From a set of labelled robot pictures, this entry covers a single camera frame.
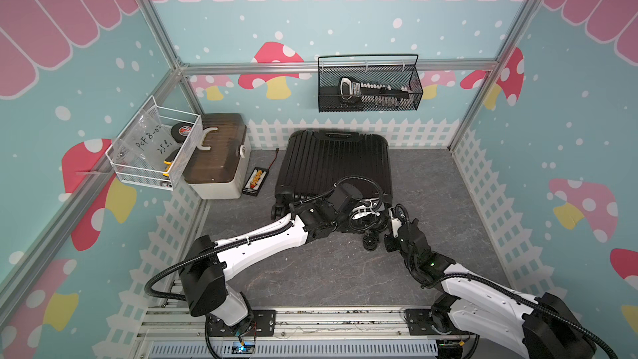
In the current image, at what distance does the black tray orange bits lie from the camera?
3.49 feet

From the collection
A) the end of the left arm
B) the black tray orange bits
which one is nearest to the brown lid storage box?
the black tray orange bits

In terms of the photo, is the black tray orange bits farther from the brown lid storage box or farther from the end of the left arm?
the end of the left arm

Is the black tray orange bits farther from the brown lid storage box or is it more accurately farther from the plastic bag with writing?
the plastic bag with writing

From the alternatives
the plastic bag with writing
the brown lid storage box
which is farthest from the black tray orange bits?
the plastic bag with writing
